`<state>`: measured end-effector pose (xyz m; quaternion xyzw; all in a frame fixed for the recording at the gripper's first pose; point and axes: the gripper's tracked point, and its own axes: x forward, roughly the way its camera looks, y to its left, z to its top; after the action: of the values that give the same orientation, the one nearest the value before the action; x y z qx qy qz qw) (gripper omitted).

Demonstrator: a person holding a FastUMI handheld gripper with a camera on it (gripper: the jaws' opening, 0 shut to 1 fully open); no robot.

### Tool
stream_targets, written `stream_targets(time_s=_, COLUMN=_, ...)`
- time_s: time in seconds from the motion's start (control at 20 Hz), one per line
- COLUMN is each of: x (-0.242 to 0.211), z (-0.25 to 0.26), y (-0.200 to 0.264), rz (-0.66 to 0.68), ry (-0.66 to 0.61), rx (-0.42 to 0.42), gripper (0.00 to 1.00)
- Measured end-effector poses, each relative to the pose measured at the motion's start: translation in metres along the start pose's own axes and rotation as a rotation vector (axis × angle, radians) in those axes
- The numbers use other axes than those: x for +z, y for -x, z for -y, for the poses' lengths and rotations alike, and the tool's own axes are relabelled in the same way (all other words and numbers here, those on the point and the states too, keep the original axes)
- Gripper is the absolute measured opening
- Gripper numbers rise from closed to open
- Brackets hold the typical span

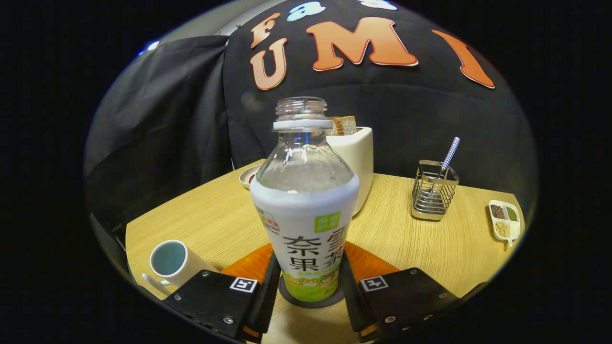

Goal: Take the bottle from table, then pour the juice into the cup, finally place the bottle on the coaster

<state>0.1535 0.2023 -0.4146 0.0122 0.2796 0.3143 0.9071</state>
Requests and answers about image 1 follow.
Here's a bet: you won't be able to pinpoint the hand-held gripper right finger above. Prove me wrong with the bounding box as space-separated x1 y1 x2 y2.
340 241 460 342

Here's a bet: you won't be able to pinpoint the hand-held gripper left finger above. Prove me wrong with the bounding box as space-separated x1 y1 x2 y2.
163 243 282 344

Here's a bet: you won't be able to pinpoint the white cup with knob handle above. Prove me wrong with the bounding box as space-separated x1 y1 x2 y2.
142 240 220 294

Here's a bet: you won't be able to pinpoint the dark brown round coaster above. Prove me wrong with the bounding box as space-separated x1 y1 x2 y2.
278 275 346 309

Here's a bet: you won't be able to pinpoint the clear juice bottle white label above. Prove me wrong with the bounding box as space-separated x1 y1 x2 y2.
249 97 360 302

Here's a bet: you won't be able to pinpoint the wooden table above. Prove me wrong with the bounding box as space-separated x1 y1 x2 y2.
125 159 525 344

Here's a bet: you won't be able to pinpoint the white divided dish with seeds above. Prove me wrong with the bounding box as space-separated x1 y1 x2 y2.
489 199 521 247

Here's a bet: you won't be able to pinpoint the small white dish red snacks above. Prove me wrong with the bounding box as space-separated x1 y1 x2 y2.
239 164 263 190

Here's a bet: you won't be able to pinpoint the white toaster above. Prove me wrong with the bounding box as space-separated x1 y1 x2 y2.
325 127 374 216

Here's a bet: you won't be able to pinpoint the black backdrop cloth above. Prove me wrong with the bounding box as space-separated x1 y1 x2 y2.
84 0 538 239

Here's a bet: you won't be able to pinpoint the toast slice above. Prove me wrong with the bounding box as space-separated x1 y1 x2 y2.
327 116 358 136

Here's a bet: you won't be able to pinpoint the metal wire holder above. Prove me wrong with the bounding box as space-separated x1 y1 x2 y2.
411 160 460 221

